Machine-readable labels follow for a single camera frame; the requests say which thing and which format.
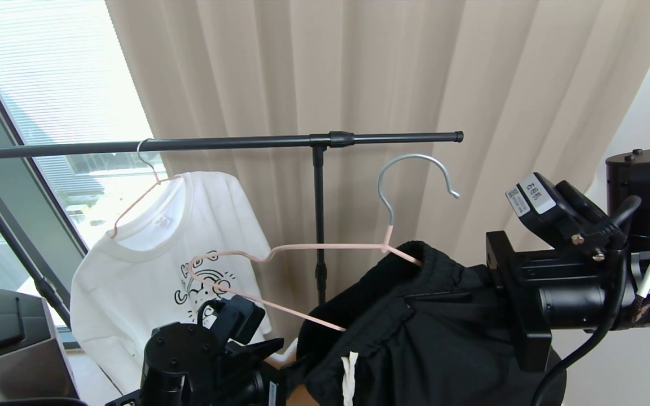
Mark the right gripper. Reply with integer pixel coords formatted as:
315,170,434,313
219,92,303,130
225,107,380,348
485,230,609,373

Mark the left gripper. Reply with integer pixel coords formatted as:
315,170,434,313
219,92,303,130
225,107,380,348
228,357,290,406

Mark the black garment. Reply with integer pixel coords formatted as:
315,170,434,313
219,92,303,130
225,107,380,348
295,241,568,406

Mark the pink clothes hanger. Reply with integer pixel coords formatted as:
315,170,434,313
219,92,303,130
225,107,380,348
187,153,462,333
111,138,182,239

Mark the white garment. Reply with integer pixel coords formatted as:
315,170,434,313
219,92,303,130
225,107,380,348
69,171,273,396

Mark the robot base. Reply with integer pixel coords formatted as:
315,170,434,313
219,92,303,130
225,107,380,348
0,284,81,406

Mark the black clothes rack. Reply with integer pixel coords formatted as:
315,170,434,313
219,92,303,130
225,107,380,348
0,130,465,329

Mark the beige curtain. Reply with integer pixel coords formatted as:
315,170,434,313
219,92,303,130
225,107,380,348
105,0,650,353

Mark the window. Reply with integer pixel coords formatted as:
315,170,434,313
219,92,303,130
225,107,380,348
0,0,169,334

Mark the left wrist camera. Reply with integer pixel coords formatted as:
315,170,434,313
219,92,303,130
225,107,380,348
197,294,267,346

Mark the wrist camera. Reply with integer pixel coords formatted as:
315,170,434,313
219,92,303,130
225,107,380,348
197,294,267,346
504,172,626,263

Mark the black cable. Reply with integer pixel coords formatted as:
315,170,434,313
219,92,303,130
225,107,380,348
196,298,226,329
530,195,643,406

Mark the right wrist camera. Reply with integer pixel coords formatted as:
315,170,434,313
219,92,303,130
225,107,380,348
504,172,626,263

